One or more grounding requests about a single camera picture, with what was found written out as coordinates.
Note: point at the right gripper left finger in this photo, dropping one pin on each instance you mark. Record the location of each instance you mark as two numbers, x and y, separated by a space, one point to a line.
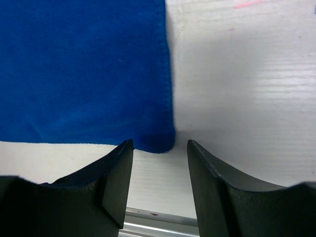
90 202

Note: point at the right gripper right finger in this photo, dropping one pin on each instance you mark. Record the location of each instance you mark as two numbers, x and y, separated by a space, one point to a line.
231 203

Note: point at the aluminium mounting rail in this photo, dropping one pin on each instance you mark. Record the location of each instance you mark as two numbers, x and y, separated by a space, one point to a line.
144 223

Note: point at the blue towel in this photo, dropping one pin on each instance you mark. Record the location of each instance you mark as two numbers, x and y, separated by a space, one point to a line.
86 71

